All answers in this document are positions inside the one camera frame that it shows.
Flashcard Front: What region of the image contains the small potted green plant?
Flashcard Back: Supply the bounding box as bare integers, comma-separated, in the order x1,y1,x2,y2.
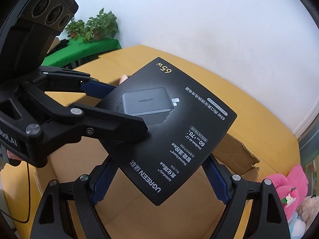
65,19,85,40

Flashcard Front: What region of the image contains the blue red whale plush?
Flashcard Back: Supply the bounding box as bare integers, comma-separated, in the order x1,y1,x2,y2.
288,212,306,239

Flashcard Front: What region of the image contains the pink bear plush toy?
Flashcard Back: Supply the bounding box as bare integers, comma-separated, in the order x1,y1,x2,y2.
266,165,309,222

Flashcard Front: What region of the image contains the black camera box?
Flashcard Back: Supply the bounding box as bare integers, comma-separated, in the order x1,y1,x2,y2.
1,0,78,87

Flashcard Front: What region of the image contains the beige fluffy plush toy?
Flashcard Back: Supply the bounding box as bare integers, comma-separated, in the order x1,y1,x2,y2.
297,195,319,230

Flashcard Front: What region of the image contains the person's hand holding gripper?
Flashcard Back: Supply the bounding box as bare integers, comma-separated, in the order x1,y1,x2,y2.
7,150,21,161

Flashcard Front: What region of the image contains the green cloth covered table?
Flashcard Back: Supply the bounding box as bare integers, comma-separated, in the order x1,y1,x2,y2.
42,38,121,68

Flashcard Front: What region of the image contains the black UGREEN charger box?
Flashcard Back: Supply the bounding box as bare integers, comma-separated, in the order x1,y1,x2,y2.
98,58,237,206

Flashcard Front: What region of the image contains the pink pig plush teal dress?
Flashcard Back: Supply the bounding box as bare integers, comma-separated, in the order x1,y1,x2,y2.
119,74,128,84

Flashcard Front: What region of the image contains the large potted green plant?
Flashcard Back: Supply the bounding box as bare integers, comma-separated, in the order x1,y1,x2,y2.
82,8,119,42

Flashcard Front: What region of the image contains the brown cardboard box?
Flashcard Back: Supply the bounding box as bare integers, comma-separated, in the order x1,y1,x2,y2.
33,72,261,239

